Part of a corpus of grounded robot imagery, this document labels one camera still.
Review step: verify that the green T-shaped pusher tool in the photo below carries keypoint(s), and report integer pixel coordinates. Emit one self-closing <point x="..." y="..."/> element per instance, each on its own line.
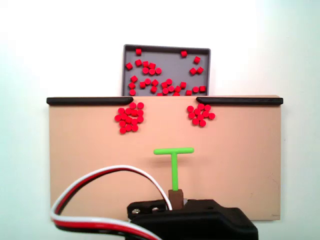
<point x="174" y="170"/>

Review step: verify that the red cylindrical granule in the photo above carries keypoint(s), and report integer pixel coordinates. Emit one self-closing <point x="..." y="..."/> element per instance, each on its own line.
<point x="199" y="70"/>
<point x="152" y="72"/>
<point x="142" y="85"/>
<point x="128" y="127"/>
<point x="159" y="94"/>
<point x="184" y="53"/>
<point x="128" y="120"/>
<point x="138" y="62"/>
<point x="122" y="123"/>
<point x="202" y="123"/>
<point x="169" y="81"/>
<point x="165" y="91"/>
<point x="140" y="119"/>
<point x="176" y="94"/>
<point x="191" y="115"/>
<point x="195" y="89"/>
<point x="145" y="64"/>
<point x="183" y="85"/>
<point x="153" y="89"/>
<point x="164" y="84"/>
<point x="158" y="71"/>
<point x="128" y="111"/>
<point x="134" y="112"/>
<point x="134" y="121"/>
<point x="134" y="79"/>
<point x="211" y="116"/>
<point x="201" y="106"/>
<point x="147" y="81"/>
<point x="197" y="111"/>
<point x="197" y="59"/>
<point x="145" y="70"/>
<point x="118" y="117"/>
<point x="205" y="113"/>
<point x="140" y="113"/>
<point x="133" y="105"/>
<point x="135" y="128"/>
<point x="177" y="89"/>
<point x="195" y="121"/>
<point x="140" y="105"/>
<point x="129" y="66"/>
<point x="155" y="82"/>
<point x="202" y="88"/>
<point x="132" y="92"/>
<point x="152" y="66"/>
<point x="138" y="51"/>
<point x="171" y="88"/>
<point x="124" y="117"/>
<point x="192" y="71"/>
<point x="189" y="92"/>
<point x="132" y="85"/>
<point x="121" y="110"/>
<point x="200" y="117"/>
<point x="207" y="107"/>
<point x="190" y="109"/>
<point x="122" y="130"/>

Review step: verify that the grey rectangular container tray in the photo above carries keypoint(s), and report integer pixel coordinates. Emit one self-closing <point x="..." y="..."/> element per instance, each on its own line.
<point x="172" y="67"/>

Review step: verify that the tan flat board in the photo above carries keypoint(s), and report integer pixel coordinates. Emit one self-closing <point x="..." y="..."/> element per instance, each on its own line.
<point x="100" y="162"/>

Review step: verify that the black edge rail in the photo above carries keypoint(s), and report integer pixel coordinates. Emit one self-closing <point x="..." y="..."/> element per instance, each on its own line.
<point x="237" y="101"/>
<point x="87" y="101"/>

